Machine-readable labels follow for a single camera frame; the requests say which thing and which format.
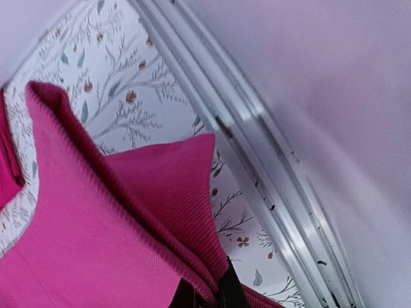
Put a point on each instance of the floral tablecloth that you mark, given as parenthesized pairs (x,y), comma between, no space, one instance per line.
(123,92)

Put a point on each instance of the red t-shirt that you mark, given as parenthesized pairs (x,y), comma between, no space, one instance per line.
(12,180)

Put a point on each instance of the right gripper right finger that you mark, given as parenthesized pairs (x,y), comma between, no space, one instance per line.
(231,293)

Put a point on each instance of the pink garment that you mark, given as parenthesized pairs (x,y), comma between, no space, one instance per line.
(114,231)

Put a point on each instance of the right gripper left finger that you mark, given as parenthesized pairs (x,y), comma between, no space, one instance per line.
(186,296)

